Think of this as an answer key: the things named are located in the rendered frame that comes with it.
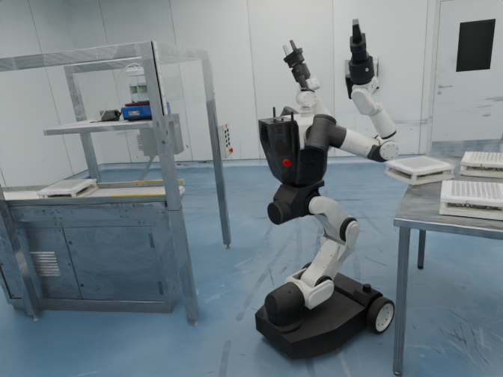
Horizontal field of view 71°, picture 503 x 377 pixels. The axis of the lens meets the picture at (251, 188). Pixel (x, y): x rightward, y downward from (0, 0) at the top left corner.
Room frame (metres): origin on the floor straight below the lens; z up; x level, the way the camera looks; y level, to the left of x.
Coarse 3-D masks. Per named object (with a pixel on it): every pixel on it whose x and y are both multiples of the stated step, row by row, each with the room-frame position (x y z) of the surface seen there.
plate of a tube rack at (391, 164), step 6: (390, 162) 1.87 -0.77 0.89; (444, 162) 1.78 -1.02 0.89; (396, 168) 1.79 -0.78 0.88; (402, 168) 1.75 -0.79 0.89; (408, 168) 1.73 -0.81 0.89; (420, 168) 1.71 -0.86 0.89; (426, 168) 1.70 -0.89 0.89; (432, 168) 1.69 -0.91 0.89; (438, 168) 1.69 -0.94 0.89; (444, 168) 1.70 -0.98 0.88; (450, 168) 1.70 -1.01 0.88; (414, 174) 1.66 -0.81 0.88; (420, 174) 1.67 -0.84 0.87
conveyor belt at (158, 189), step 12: (12, 192) 2.33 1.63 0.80; (24, 192) 2.30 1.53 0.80; (96, 192) 2.14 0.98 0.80; (108, 192) 2.12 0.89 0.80; (120, 192) 2.09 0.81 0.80; (132, 192) 2.07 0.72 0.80; (144, 192) 2.04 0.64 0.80; (156, 192) 2.02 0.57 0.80; (180, 192) 2.04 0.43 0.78; (24, 204) 2.03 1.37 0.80; (36, 204) 2.02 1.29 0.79; (48, 204) 2.00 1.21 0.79
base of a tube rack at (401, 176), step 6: (390, 174) 1.84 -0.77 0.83; (396, 174) 1.79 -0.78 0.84; (402, 174) 1.78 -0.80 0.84; (438, 174) 1.73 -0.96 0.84; (444, 174) 1.72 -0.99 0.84; (450, 174) 1.71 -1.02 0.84; (402, 180) 1.74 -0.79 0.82; (408, 180) 1.70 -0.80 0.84; (420, 180) 1.67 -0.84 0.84; (426, 180) 1.68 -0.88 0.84; (432, 180) 1.68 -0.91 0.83; (438, 180) 1.69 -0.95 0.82
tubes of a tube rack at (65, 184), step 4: (64, 180) 2.21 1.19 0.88; (68, 180) 2.20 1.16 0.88; (72, 180) 2.19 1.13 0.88; (76, 180) 2.18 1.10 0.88; (80, 180) 2.17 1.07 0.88; (84, 180) 2.16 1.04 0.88; (56, 184) 2.12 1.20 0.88; (60, 184) 2.12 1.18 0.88; (64, 184) 2.11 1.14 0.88; (68, 184) 2.11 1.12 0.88; (72, 184) 2.10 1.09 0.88; (76, 184) 2.08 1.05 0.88; (48, 188) 2.06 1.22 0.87; (52, 188) 2.04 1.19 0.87; (56, 188) 2.04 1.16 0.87; (60, 188) 2.03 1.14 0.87; (64, 188) 2.03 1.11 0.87; (68, 188) 2.03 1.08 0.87; (84, 188) 2.14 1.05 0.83; (76, 192) 2.06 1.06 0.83; (48, 196) 2.05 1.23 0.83; (52, 196) 2.05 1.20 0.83; (56, 196) 2.04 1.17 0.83; (60, 196) 2.04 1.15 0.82; (64, 196) 2.03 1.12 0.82
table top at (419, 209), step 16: (448, 160) 2.05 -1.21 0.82; (464, 176) 1.74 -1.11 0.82; (416, 192) 1.57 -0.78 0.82; (432, 192) 1.55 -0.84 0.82; (400, 208) 1.40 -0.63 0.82; (416, 208) 1.38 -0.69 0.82; (432, 208) 1.37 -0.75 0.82; (400, 224) 1.29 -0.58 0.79; (416, 224) 1.26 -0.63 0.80; (432, 224) 1.23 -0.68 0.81; (448, 224) 1.20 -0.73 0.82; (464, 224) 1.19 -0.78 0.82; (480, 224) 1.18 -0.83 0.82; (496, 224) 1.17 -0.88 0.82
